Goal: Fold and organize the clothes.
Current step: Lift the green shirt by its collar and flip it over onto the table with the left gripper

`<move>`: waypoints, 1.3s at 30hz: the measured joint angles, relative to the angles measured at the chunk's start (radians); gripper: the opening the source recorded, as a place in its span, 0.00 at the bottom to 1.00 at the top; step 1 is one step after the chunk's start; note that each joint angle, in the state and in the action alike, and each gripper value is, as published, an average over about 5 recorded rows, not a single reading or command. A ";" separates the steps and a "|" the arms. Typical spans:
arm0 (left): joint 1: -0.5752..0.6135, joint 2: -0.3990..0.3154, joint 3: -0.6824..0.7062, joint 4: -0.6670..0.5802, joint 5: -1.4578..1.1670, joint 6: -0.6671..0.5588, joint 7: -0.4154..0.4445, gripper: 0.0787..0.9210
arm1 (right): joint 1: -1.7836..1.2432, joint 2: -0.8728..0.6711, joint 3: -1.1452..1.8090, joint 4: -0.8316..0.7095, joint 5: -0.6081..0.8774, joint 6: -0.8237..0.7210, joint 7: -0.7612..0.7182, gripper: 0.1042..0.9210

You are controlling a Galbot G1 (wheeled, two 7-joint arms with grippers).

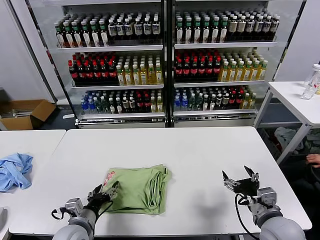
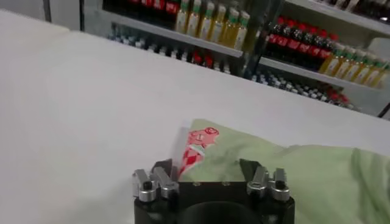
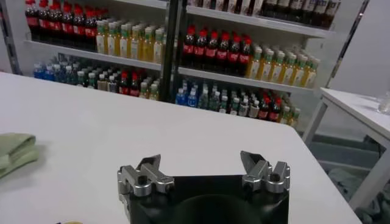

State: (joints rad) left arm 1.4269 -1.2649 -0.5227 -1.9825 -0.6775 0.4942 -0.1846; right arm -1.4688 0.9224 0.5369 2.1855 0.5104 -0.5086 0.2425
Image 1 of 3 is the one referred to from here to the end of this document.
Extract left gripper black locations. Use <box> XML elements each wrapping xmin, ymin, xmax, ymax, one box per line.
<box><xmin>85</xmin><ymin>181</ymin><xmax>120</xmax><ymax>210</ymax></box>

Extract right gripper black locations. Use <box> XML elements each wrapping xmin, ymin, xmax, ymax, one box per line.
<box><xmin>221</xmin><ymin>164</ymin><xmax>261</xmax><ymax>195</ymax></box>

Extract light green T-shirt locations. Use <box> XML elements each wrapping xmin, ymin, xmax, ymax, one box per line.
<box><xmin>98</xmin><ymin>163</ymin><xmax>173</xmax><ymax>216</ymax></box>

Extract bystander bare hand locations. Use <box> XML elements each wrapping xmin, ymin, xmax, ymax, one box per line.
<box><xmin>306</xmin><ymin>153</ymin><xmax>320</xmax><ymax>168</ymax></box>

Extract grey cloth pile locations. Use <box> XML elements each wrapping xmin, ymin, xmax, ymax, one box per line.
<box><xmin>274</xmin><ymin>126</ymin><xmax>298</xmax><ymax>151</ymax></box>

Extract person in black clothing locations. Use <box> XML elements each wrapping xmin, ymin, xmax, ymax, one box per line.
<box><xmin>284</xmin><ymin>159</ymin><xmax>320</xmax><ymax>201</ymax></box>

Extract beverage cooler cabinet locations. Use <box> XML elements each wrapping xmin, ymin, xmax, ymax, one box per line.
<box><xmin>60</xmin><ymin>0</ymin><xmax>170</xmax><ymax>130</ymax></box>
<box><xmin>168</xmin><ymin>0</ymin><xmax>288</xmax><ymax>128</ymax></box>

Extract white cooler shelf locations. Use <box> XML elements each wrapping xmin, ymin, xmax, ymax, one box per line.
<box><xmin>173</xmin><ymin>108</ymin><xmax>258</xmax><ymax>117</ymax></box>
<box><xmin>56</xmin><ymin>44</ymin><xmax>164</xmax><ymax>52</ymax></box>
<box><xmin>173</xmin><ymin>80</ymin><xmax>266</xmax><ymax>88</ymax></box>
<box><xmin>71</xmin><ymin>84</ymin><xmax>165</xmax><ymax>90</ymax></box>
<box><xmin>78</xmin><ymin>111</ymin><xmax>166</xmax><ymax>120</ymax></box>
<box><xmin>173</xmin><ymin>41</ymin><xmax>278</xmax><ymax>50</ymax></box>

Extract teal cloth heap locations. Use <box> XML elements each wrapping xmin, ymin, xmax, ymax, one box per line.
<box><xmin>299</xmin><ymin>129</ymin><xmax>320</xmax><ymax>152</ymax></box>

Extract crumpled light blue garment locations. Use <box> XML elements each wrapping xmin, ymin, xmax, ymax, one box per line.
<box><xmin>0</xmin><ymin>151</ymin><xmax>34</xmax><ymax>193</ymax></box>

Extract white side table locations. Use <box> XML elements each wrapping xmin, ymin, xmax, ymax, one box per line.
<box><xmin>253</xmin><ymin>81</ymin><xmax>320</xmax><ymax>165</ymax></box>

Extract clear plastic water bottle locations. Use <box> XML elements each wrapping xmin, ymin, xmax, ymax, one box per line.
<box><xmin>301</xmin><ymin>81</ymin><xmax>318</xmax><ymax>101</ymax></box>

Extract open cardboard box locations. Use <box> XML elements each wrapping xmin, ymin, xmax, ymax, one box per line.
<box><xmin>0</xmin><ymin>99</ymin><xmax>57</xmax><ymax>131</ymax></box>

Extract silver metal rods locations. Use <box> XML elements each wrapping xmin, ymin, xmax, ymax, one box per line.
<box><xmin>10</xmin><ymin>107</ymin><xmax>34</xmax><ymax>118</ymax></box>

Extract clear jar with white lid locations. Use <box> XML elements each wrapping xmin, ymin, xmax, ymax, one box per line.
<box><xmin>303</xmin><ymin>63</ymin><xmax>320</xmax><ymax>88</ymax></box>

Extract green cap white label bottle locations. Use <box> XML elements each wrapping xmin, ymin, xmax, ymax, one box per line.
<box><xmin>71</xmin><ymin>21</ymin><xmax>83</xmax><ymax>48</ymax></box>
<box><xmin>62</xmin><ymin>21</ymin><xmax>74</xmax><ymax>49</ymax></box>
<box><xmin>219</xmin><ymin>17</ymin><xmax>229</xmax><ymax>44</ymax></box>
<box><xmin>192</xmin><ymin>17</ymin><xmax>202</xmax><ymax>45</ymax></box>
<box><xmin>98</xmin><ymin>20</ymin><xmax>110</xmax><ymax>47</ymax></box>
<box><xmin>80</xmin><ymin>21</ymin><xmax>92</xmax><ymax>48</ymax></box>
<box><xmin>183</xmin><ymin>17</ymin><xmax>193</xmax><ymax>45</ymax></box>
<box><xmin>201</xmin><ymin>17</ymin><xmax>211</xmax><ymax>45</ymax></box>
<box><xmin>174</xmin><ymin>17</ymin><xmax>184</xmax><ymax>45</ymax></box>
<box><xmin>54</xmin><ymin>22</ymin><xmax>66</xmax><ymax>49</ymax></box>
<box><xmin>210</xmin><ymin>17</ymin><xmax>220</xmax><ymax>45</ymax></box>
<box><xmin>89</xmin><ymin>20</ymin><xmax>101</xmax><ymax>48</ymax></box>

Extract open glass cooler door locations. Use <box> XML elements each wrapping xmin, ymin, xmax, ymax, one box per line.
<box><xmin>9</xmin><ymin>0</ymin><xmax>78</xmax><ymax>121</ymax></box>
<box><xmin>270</xmin><ymin>0</ymin><xmax>309</xmax><ymax>83</ymax></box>

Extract white cap beige label bottle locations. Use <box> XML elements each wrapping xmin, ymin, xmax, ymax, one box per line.
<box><xmin>236</xmin><ymin>15</ymin><xmax>246</xmax><ymax>42</ymax></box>
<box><xmin>227</xmin><ymin>15</ymin><xmax>238</xmax><ymax>42</ymax></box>

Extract white cap navy label bottle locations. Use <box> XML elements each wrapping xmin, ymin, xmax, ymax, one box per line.
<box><xmin>107</xmin><ymin>17</ymin><xmax>118</xmax><ymax>41</ymax></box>
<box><xmin>142</xmin><ymin>16</ymin><xmax>152</xmax><ymax>40</ymax></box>
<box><xmin>262</xmin><ymin>15</ymin><xmax>272</xmax><ymax>41</ymax></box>
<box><xmin>133</xmin><ymin>17</ymin><xmax>143</xmax><ymax>40</ymax></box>
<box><xmin>123</xmin><ymin>17</ymin><xmax>133</xmax><ymax>40</ymax></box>
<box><xmin>270</xmin><ymin>15</ymin><xmax>281</xmax><ymax>41</ymax></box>
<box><xmin>254</xmin><ymin>15</ymin><xmax>264</xmax><ymax>42</ymax></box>
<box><xmin>115</xmin><ymin>17</ymin><xmax>125</xmax><ymax>41</ymax></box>
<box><xmin>245</xmin><ymin>15</ymin><xmax>255</xmax><ymax>42</ymax></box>
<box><xmin>151</xmin><ymin>16</ymin><xmax>161</xmax><ymax>40</ymax></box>

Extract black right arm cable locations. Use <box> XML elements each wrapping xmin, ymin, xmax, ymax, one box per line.
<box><xmin>234</xmin><ymin>192</ymin><xmax>262</xmax><ymax>240</ymax></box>

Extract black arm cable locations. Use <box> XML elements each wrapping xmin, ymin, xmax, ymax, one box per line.
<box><xmin>234</xmin><ymin>192</ymin><xmax>262</xmax><ymax>240</ymax></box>
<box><xmin>50</xmin><ymin>206</ymin><xmax>66</xmax><ymax>221</ymax></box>

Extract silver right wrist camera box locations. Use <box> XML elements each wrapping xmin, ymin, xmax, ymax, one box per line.
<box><xmin>257</xmin><ymin>187</ymin><xmax>278</xmax><ymax>209</ymax></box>

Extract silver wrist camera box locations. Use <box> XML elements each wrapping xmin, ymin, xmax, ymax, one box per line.
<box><xmin>257</xmin><ymin>187</ymin><xmax>278</xmax><ymax>209</ymax></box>
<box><xmin>64</xmin><ymin>197</ymin><xmax>84</xmax><ymax>214</ymax></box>

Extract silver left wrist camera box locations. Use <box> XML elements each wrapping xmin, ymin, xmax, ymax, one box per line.
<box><xmin>64</xmin><ymin>197</ymin><xmax>84</xmax><ymax>214</ymax></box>

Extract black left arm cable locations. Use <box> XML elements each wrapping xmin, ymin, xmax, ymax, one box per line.
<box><xmin>50</xmin><ymin>206</ymin><xmax>66</xmax><ymax>221</ymax></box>

